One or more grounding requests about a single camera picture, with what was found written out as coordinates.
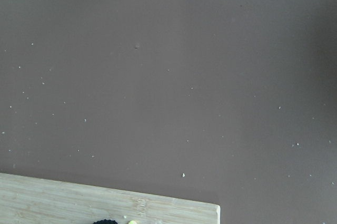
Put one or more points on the wooden cutting board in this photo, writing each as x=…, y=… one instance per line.
x=35, y=200

